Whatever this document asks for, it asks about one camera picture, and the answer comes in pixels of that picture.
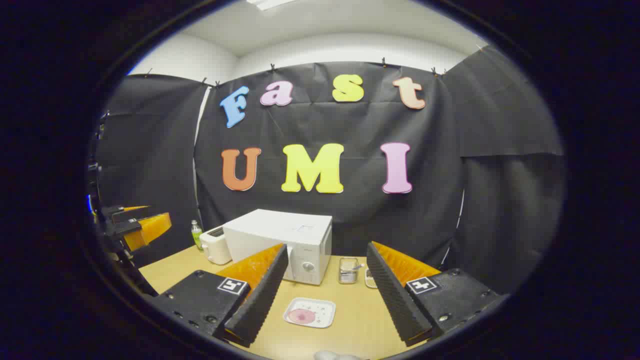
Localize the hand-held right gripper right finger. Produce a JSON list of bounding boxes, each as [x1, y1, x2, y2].
[[366, 241, 506, 347]]

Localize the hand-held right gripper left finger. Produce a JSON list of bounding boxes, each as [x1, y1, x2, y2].
[[150, 243, 290, 348]]

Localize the white microwave oven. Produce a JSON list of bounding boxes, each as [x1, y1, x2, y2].
[[222, 208, 333, 286]]

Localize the pink food slice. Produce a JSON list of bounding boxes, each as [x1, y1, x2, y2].
[[288, 308, 317, 325]]

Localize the metal wire basket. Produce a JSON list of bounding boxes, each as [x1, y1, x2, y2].
[[338, 257, 360, 285]]

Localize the white toaster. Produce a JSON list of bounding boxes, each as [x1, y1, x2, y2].
[[199, 226, 233, 266]]

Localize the white square plate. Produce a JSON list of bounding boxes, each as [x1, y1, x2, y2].
[[283, 297, 337, 329]]

